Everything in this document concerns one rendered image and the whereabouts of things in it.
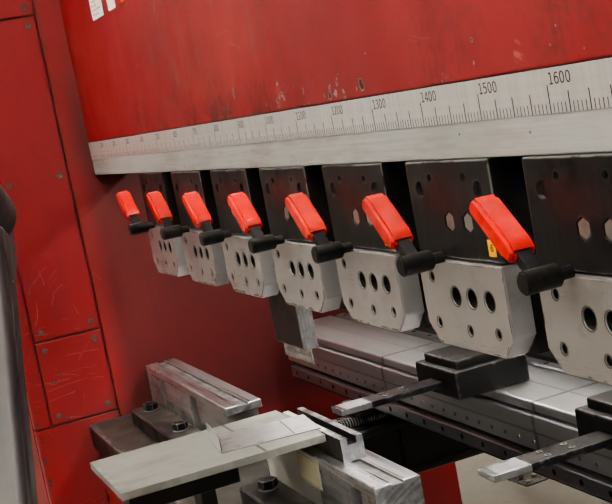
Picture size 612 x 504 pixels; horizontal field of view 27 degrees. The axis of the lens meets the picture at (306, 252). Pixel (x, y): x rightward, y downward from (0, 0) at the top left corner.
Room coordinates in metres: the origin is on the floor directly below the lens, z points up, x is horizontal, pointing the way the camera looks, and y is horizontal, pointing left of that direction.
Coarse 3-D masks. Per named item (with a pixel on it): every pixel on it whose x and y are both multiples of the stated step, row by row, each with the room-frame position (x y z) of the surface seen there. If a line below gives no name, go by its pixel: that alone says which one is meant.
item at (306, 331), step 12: (276, 300) 1.62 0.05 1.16; (276, 312) 1.63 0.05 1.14; (288, 312) 1.58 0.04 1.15; (300, 312) 1.56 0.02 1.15; (276, 324) 1.64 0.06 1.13; (288, 324) 1.59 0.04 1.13; (300, 324) 1.56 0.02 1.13; (312, 324) 1.56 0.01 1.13; (276, 336) 1.65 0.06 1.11; (288, 336) 1.60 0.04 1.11; (300, 336) 1.56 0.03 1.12; (312, 336) 1.56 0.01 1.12; (288, 348) 1.64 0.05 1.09; (300, 348) 1.58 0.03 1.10; (312, 348) 1.56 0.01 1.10; (312, 360) 1.56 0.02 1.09
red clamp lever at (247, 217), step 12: (240, 192) 1.50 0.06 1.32; (228, 204) 1.50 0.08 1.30; (240, 204) 1.48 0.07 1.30; (240, 216) 1.47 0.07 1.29; (252, 216) 1.47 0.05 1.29; (252, 228) 1.46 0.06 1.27; (252, 240) 1.43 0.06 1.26; (264, 240) 1.44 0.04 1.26; (276, 240) 1.44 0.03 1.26; (252, 252) 1.44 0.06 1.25
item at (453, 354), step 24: (432, 360) 1.69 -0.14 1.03; (456, 360) 1.63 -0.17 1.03; (480, 360) 1.64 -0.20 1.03; (504, 360) 1.63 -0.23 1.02; (432, 384) 1.64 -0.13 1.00; (456, 384) 1.61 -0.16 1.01; (480, 384) 1.62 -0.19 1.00; (504, 384) 1.63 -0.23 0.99; (336, 408) 1.61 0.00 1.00; (360, 408) 1.61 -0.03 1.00
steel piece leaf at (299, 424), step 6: (282, 420) 1.61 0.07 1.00; (288, 420) 1.61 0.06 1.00; (294, 420) 1.60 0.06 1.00; (300, 420) 1.60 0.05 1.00; (306, 420) 1.59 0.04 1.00; (288, 426) 1.58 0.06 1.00; (294, 426) 1.57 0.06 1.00; (300, 426) 1.57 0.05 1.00; (306, 426) 1.56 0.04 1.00; (312, 426) 1.56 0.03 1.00; (318, 426) 1.55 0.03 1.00; (294, 432) 1.54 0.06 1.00; (300, 432) 1.54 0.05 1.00
